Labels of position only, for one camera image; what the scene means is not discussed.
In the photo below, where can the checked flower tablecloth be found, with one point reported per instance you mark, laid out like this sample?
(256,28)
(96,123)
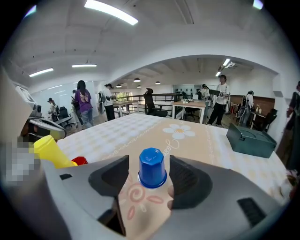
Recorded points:
(140,133)

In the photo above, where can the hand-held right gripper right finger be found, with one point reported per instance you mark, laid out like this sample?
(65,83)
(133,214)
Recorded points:
(211,199)

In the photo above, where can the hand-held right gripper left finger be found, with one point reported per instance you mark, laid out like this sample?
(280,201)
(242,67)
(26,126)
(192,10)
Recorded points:
(82,189)

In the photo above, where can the person's right hand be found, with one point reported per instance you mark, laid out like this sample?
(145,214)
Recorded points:
(171,190)

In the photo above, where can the black metal railing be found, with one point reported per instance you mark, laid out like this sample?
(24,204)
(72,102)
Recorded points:
(166,95)

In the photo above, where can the dark green box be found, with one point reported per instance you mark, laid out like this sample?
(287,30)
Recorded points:
(250,140)

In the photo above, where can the yellow paper cup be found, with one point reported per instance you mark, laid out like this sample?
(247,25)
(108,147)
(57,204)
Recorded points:
(50,152)

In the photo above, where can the long ceiling light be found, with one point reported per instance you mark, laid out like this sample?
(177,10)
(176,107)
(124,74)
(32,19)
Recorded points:
(257,3)
(30,11)
(110,11)
(41,72)
(84,65)

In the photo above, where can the blue paper cup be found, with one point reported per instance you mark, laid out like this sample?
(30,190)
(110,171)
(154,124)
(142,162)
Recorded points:
(152,167)

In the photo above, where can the black office chair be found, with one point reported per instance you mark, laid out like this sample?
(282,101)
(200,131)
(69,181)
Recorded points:
(63,114)
(151,103)
(189,113)

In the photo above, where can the small ceiling light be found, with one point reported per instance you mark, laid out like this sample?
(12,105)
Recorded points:
(218,73)
(226,62)

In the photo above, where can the wooden desk with white legs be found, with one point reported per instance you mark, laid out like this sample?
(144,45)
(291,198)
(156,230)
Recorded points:
(188,104)
(122,102)

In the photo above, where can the person's white shirt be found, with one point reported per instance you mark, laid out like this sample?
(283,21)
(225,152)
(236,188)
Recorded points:
(11,105)

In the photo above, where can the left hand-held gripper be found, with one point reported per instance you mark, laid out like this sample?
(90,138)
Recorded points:
(35,110)

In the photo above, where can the red paper cup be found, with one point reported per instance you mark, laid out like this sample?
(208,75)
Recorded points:
(79,160)

